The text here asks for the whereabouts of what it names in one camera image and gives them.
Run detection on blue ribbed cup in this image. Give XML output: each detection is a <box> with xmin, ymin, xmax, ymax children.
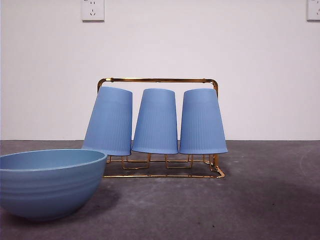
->
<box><xmin>178</xmin><ymin>88</ymin><xmax>229</xmax><ymax>155</ymax></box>
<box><xmin>81</xmin><ymin>86</ymin><xmax>134</xmax><ymax>157</ymax></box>
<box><xmin>131</xmin><ymin>88</ymin><xmax>179</xmax><ymax>155</ymax></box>

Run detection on blue ribbed bowl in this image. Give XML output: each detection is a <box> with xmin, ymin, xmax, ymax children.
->
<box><xmin>0</xmin><ymin>148</ymin><xmax>109</xmax><ymax>222</ymax></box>

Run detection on gold wire cup rack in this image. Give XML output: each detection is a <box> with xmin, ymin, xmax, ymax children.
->
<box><xmin>96</xmin><ymin>77</ymin><xmax>226</xmax><ymax>180</ymax></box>

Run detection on white wall socket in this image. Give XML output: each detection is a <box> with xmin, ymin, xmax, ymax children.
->
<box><xmin>306</xmin><ymin>0</ymin><xmax>320</xmax><ymax>22</ymax></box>
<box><xmin>81</xmin><ymin>0</ymin><xmax>106</xmax><ymax>22</ymax></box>

